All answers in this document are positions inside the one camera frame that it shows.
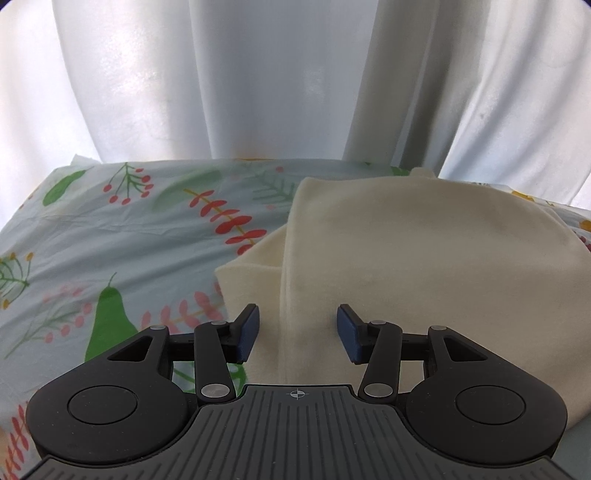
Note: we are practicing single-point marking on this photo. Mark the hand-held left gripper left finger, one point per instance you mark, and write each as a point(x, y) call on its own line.
point(247, 334)

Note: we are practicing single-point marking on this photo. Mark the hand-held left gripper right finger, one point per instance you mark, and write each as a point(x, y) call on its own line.
point(348, 334)

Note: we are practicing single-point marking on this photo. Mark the cream knit sweater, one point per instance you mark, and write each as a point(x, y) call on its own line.
point(415, 249)

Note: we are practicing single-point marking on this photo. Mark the floral printed bed sheet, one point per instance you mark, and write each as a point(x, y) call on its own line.
point(138, 240)

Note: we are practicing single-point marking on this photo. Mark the white curtain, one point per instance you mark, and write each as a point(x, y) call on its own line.
point(277, 78)

